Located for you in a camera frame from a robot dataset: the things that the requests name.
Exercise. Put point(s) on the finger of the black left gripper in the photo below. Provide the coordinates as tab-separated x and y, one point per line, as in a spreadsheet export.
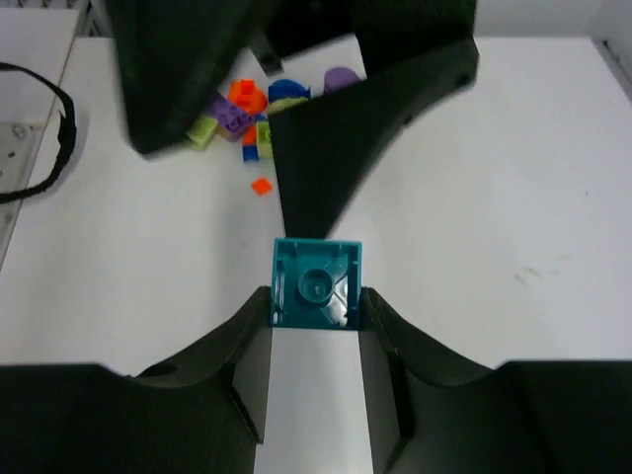
172	56

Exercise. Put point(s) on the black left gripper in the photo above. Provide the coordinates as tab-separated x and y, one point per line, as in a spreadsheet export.
415	54

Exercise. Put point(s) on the light green lego brick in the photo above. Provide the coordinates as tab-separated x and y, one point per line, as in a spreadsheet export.
264	140

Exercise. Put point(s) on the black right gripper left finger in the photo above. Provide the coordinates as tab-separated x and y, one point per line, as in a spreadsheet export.
201	410

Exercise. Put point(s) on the orange lego plate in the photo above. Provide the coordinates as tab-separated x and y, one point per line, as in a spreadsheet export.
250	136

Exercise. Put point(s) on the small teal lego brick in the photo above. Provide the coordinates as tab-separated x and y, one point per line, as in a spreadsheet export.
316	284

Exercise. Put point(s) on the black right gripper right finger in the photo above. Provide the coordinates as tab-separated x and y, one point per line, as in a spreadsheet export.
432	410

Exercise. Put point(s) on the light green lego brick low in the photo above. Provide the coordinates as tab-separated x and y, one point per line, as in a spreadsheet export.
201	132

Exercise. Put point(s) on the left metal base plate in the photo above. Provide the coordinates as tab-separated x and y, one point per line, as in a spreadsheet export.
20	144

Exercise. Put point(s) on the purple round lego piece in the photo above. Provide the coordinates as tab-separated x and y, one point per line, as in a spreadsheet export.
338	78

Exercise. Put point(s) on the purple stepped lego brick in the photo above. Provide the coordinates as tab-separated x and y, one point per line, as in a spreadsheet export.
233	121

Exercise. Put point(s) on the orange round lego piece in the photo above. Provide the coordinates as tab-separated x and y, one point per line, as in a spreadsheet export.
246	95

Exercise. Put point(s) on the blue arch lego piece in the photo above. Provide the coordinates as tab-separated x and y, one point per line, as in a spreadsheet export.
287	89

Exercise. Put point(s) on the small blue lego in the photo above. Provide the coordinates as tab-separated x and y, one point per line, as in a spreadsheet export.
250	153

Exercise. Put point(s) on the small orange flat lego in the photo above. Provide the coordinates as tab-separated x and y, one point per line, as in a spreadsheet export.
262	186

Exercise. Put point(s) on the pale green rounded lego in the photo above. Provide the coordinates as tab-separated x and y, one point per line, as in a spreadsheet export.
284	104

